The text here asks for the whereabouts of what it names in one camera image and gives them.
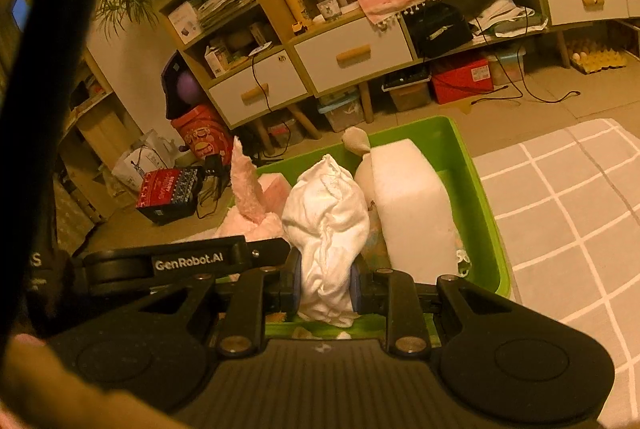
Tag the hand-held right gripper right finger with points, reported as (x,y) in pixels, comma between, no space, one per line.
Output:
(356,286)

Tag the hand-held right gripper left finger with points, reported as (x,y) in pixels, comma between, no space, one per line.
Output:
(295,281)

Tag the white cloth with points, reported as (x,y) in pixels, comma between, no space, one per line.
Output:
(325,229)

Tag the pink plush rabbit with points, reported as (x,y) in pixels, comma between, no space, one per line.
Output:
(247,204)

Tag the white foam block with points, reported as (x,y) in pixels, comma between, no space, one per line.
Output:
(410,199)

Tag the beige doll with checkered dress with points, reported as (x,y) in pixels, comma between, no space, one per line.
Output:
(364,179)

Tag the green plastic bin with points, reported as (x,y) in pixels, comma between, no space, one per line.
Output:
(475,209)

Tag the red patterned box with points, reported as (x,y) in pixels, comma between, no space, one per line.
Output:
(167,194)

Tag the white shopping bag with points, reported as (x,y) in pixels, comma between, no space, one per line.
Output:
(140,161)

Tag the red gift bag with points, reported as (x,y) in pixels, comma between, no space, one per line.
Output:
(202,134)

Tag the clear plastic storage box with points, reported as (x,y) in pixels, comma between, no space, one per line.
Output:
(407,91)
(285,131)
(342,113)
(507,66)

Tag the wooden side shelf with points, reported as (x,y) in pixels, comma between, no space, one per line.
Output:
(100,134)

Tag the white milk carton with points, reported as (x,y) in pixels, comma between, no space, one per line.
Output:
(215,61)

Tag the grey checkered blanket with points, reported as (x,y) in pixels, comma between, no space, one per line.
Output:
(570,234)

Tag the red cardboard box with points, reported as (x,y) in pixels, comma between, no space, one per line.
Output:
(462,81)

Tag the wooden cabinet unit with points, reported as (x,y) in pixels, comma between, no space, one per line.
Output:
(280,44)

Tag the small white box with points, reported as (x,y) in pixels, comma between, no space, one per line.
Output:
(185,21)

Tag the stack of papers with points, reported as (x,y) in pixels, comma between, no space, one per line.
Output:
(227,1)

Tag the black bag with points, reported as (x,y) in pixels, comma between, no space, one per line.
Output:
(437,29)

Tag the small glass jar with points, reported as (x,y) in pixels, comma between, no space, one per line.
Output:
(329,11)

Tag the yellow bottle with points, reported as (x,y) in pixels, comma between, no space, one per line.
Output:
(296,9)

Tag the loose white papers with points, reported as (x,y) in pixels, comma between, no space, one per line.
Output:
(505,16)

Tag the egg carton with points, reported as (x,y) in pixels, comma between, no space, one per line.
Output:
(597,56)

